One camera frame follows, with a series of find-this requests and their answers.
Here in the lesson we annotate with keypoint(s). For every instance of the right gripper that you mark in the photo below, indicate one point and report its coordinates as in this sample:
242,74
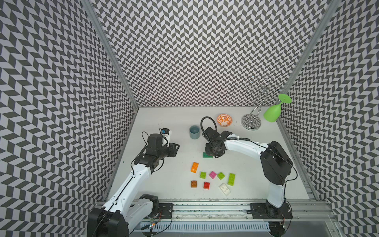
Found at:
209,153

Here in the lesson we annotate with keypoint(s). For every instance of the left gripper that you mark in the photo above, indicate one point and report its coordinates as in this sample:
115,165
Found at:
172,151

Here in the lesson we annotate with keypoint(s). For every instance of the dark green long lego brick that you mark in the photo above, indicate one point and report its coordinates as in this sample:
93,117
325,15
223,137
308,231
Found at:
206,156

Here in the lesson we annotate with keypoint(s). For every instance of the lime square lego brick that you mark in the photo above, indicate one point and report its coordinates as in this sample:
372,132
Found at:
203,175
221,176

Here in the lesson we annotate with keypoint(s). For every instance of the lime long lego brick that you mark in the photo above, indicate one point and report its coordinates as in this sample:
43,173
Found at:
231,179

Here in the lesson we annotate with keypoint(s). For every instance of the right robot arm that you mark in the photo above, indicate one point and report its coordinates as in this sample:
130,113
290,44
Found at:
276,164

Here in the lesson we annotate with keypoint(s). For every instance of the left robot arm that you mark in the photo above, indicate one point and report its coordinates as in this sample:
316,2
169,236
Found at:
119,216

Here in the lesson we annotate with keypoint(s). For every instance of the orange long lego brick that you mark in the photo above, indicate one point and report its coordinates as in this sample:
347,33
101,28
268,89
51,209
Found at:
194,167

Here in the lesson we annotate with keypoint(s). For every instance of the pink square lego brick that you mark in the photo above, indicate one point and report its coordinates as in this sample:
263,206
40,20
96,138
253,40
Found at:
212,175

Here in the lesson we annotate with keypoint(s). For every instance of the brown square lego brick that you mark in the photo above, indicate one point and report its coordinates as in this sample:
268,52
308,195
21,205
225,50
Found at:
193,184

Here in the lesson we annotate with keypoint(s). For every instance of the red square lego brick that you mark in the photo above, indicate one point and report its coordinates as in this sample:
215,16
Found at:
206,185

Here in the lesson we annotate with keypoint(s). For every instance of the white long lego brick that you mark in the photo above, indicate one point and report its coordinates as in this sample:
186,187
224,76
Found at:
225,190

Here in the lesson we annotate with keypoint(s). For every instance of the teal ceramic cup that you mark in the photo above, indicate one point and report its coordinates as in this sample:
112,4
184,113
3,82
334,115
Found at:
194,132

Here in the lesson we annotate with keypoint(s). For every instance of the orange patterned small bowl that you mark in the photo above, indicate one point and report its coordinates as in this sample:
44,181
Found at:
224,120

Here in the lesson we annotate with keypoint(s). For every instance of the green plastic wine glass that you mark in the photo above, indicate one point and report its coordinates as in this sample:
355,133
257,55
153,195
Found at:
274,112

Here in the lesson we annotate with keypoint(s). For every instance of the chrome glass holder stand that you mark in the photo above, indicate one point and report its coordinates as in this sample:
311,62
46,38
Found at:
259,88

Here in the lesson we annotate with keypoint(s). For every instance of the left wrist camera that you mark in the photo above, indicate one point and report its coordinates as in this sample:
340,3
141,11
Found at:
165,132

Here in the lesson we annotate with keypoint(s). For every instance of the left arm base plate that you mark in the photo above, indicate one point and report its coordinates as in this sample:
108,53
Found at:
164,211

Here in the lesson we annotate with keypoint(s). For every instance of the aluminium front rail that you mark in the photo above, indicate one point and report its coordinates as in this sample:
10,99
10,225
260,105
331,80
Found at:
239,210

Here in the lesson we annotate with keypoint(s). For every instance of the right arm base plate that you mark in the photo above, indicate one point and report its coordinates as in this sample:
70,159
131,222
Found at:
268,211

